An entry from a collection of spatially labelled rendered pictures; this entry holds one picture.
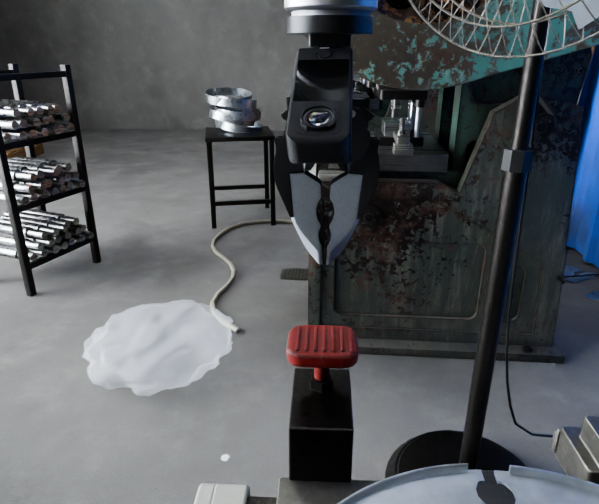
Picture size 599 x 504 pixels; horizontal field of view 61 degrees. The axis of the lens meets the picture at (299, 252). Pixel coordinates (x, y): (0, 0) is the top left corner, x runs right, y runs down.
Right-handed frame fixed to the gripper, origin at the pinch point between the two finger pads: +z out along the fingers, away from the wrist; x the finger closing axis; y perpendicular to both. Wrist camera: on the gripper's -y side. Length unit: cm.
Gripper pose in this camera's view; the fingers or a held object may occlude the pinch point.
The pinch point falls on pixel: (324, 254)
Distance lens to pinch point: 47.0
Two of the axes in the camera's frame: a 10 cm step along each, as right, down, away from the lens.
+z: 0.0, 9.3, 3.8
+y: 0.7, -3.8, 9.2
